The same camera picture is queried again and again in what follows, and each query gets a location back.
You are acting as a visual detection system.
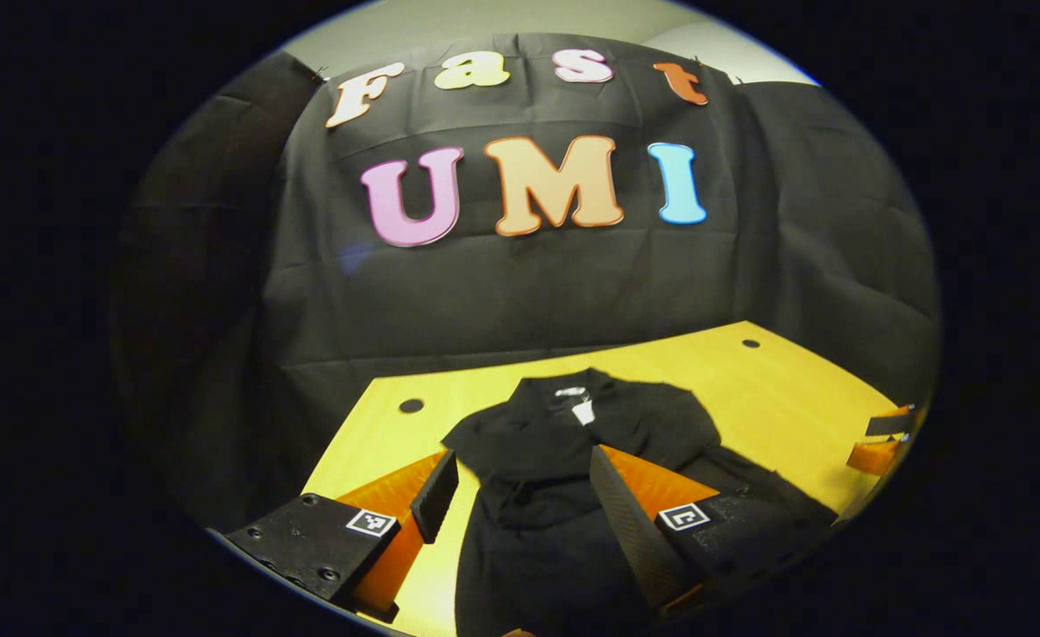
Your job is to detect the black shirt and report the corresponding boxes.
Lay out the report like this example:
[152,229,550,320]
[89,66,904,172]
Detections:
[440,367,839,637]

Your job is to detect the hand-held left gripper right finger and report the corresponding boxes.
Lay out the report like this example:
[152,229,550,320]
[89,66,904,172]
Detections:
[589,444,839,620]

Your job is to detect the black backdrop cloth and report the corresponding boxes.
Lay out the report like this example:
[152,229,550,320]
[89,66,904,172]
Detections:
[109,34,941,532]

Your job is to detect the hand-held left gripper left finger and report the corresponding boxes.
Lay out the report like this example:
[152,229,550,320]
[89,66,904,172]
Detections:
[224,447,461,625]

